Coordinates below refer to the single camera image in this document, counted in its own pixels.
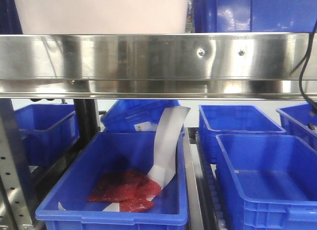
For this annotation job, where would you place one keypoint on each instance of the white lidded storage bin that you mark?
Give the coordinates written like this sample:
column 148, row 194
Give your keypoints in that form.
column 102, row 16

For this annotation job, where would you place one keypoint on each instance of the white paper strip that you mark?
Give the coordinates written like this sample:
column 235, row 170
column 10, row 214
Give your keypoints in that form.
column 166, row 138

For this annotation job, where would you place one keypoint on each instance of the tilted blue crate behind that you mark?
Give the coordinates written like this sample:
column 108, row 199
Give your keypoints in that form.
column 134, row 115

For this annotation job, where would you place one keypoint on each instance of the blue crate middle right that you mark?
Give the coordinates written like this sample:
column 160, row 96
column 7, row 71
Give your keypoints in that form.
column 231, row 119

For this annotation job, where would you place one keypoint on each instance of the red mesh bag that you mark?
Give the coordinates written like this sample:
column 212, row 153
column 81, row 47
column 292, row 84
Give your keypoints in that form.
column 131, row 189

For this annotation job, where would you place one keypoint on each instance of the blue crate lower left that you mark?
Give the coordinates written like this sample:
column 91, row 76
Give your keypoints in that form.
column 47, row 131

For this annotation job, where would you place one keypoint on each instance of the blue crate front right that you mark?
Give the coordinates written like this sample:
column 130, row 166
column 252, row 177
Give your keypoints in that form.
column 268, row 182

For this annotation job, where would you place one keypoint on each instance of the blue crate with red bag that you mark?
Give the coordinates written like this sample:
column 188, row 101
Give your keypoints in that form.
column 66, row 207

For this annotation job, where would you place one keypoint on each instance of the blue crate far right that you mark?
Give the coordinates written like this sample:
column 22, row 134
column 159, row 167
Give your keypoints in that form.
column 299, row 120

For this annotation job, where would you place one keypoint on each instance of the blue crate upper right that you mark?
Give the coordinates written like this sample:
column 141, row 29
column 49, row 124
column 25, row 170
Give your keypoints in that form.
column 223, row 16

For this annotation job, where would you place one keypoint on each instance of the dark blue crate upper left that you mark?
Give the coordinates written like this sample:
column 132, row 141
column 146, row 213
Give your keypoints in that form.
column 9, row 19

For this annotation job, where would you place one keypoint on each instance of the stainless steel shelf rail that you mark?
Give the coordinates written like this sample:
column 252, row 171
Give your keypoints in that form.
column 179, row 66

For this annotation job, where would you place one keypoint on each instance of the perforated steel shelf post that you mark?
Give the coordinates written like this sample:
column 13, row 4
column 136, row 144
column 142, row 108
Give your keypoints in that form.
column 14, row 170

